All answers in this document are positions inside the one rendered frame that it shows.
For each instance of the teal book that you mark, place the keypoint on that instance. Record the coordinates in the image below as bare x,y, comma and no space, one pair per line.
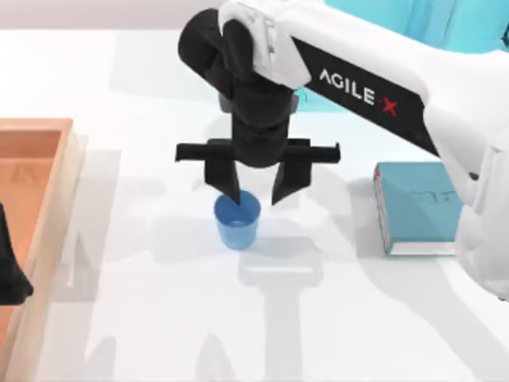
417,203

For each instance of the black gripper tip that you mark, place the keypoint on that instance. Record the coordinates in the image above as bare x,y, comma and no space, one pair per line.
10,270

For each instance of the blue plastic cup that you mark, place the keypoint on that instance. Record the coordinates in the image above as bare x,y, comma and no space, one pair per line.
236,228

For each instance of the light blue rack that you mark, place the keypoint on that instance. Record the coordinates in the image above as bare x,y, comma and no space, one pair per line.
378,20

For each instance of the salmon-coloured shallow box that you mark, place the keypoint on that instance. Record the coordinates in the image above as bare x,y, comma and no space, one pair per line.
28,167

